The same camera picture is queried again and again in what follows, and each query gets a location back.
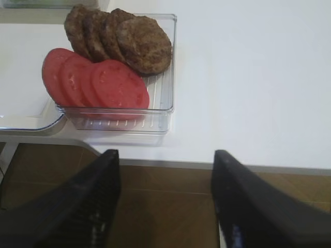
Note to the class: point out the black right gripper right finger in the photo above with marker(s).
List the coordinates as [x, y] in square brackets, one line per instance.
[253, 213]

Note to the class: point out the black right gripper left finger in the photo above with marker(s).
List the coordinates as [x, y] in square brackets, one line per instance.
[78, 213]

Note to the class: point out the white serving tray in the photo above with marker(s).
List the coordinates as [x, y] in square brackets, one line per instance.
[25, 104]

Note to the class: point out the tomato slice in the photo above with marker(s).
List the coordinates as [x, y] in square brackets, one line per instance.
[71, 73]
[117, 86]
[89, 96]
[50, 74]

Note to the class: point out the clear patty tomato container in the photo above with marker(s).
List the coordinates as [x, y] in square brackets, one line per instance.
[160, 87]

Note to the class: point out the front tomato slice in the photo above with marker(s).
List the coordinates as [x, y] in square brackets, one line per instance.
[117, 86]

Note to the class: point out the rear tomato slice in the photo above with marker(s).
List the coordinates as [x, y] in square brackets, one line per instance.
[50, 74]

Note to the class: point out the front beef patty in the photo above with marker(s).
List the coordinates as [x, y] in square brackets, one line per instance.
[145, 46]

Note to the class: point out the beef patty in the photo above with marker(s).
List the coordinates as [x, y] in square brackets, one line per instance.
[108, 33]
[74, 30]
[145, 46]
[91, 28]

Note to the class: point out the rear beef patty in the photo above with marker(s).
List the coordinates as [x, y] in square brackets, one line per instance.
[74, 30]

